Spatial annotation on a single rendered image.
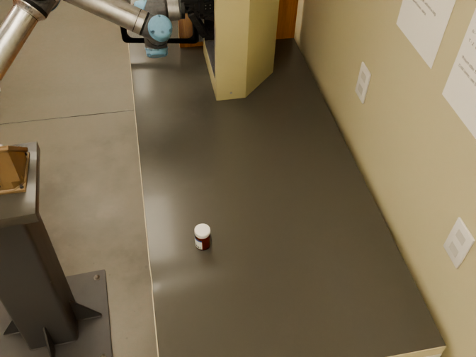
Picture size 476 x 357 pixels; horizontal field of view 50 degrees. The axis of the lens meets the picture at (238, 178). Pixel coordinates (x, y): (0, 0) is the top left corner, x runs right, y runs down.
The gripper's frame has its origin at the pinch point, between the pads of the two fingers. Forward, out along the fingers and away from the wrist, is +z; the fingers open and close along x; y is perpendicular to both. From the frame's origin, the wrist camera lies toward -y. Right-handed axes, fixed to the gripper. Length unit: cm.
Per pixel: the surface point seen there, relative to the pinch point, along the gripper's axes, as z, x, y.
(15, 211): -77, -56, -27
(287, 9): 25.5, 22.2, -14.4
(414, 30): 33, -60, 24
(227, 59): -6.3, -14.8, -10.3
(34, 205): -72, -55, -27
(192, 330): -31, -103, -28
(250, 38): 1.9, -13.8, -3.4
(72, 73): -84, 148, -122
